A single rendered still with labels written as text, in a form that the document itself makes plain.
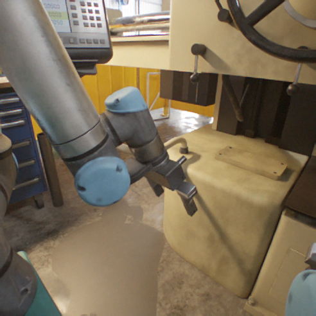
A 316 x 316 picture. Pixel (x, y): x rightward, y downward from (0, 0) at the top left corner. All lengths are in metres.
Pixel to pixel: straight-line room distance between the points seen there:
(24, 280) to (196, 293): 0.99
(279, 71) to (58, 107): 0.63
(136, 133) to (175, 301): 0.99
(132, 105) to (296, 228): 0.75
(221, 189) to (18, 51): 0.88
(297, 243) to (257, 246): 0.17
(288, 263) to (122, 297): 0.79
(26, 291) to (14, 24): 0.40
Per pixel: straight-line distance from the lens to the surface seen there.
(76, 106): 0.28
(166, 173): 0.48
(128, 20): 1.65
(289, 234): 0.97
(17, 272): 0.45
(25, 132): 1.61
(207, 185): 1.02
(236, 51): 0.80
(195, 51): 0.83
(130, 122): 0.43
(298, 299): 0.21
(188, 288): 1.32
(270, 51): 0.51
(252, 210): 0.97
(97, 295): 1.31
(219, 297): 1.32
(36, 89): 0.27
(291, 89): 0.70
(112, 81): 3.31
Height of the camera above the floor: 1.10
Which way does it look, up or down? 26 degrees down
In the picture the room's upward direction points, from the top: 1 degrees clockwise
